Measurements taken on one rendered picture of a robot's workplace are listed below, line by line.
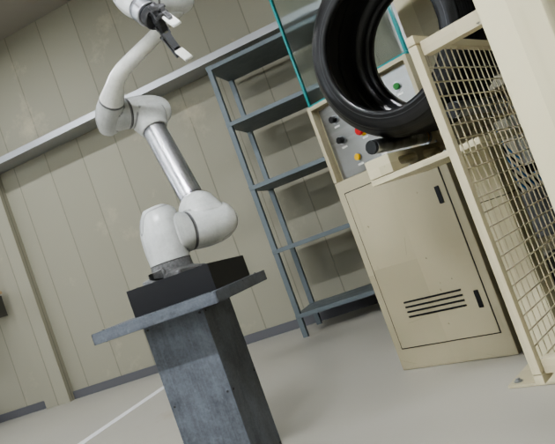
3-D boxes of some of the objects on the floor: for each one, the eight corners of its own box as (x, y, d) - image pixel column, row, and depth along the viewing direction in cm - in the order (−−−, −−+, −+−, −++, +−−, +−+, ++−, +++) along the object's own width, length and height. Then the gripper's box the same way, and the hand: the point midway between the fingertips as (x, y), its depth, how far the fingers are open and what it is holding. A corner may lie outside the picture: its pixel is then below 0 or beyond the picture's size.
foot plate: (534, 359, 221) (532, 353, 221) (611, 349, 203) (609, 343, 203) (508, 388, 201) (506, 382, 202) (590, 381, 183) (588, 373, 183)
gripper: (146, -24, 194) (181, 3, 183) (169, 39, 214) (203, 66, 203) (127, -12, 192) (161, 15, 181) (152, 49, 212) (185, 77, 201)
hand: (181, 40), depth 192 cm, fingers open, 13 cm apart
